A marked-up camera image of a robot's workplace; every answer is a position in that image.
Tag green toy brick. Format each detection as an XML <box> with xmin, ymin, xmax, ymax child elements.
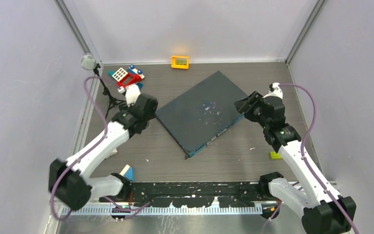
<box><xmin>269</xmin><ymin>151</ymin><xmax>282</xmax><ymax>160</ymax></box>

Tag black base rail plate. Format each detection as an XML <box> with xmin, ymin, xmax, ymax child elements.
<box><xmin>116</xmin><ymin>181</ymin><xmax>278</xmax><ymax>208</ymax></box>

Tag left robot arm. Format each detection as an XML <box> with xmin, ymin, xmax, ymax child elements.
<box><xmin>48</xmin><ymin>94</ymin><xmax>158</xmax><ymax>211</ymax></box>

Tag red toy brick frame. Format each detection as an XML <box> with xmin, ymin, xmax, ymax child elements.
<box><xmin>117</xmin><ymin>73</ymin><xmax>142</xmax><ymax>88</ymax></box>

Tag blue white wedge block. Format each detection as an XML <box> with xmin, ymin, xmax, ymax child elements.
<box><xmin>119</xmin><ymin>164</ymin><xmax>134</xmax><ymax>181</ymax></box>

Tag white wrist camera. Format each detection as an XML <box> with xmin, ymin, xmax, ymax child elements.
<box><xmin>118</xmin><ymin>84</ymin><xmax>141</xmax><ymax>107</ymax></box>
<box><xmin>263</xmin><ymin>82</ymin><xmax>283</xmax><ymax>99</ymax></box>

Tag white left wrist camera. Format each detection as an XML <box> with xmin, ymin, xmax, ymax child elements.
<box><xmin>118</xmin><ymin>84</ymin><xmax>141</xmax><ymax>107</ymax></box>

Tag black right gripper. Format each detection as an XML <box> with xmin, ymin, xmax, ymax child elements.
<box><xmin>234</xmin><ymin>91</ymin><xmax>270</xmax><ymax>129</ymax></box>

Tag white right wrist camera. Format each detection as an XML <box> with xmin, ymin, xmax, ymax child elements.
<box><xmin>263</xmin><ymin>82</ymin><xmax>283</xmax><ymax>99</ymax></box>

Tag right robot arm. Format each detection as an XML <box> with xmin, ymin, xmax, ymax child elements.
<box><xmin>234</xmin><ymin>92</ymin><xmax>356</xmax><ymax>234</ymax></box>

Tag dark grey network switch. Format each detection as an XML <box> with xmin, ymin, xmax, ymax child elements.
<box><xmin>156</xmin><ymin>71</ymin><xmax>247</xmax><ymax>159</ymax></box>

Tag blue white toy brick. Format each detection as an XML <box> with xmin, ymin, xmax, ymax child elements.
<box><xmin>127</xmin><ymin>64</ymin><xmax>145</xmax><ymax>79</ymax></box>

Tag white window toy brick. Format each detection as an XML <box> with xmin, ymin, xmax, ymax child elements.
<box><xmin>112</xmin><ymin>68</ymin><xmax>128</xmax><ymax>82</ymax></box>

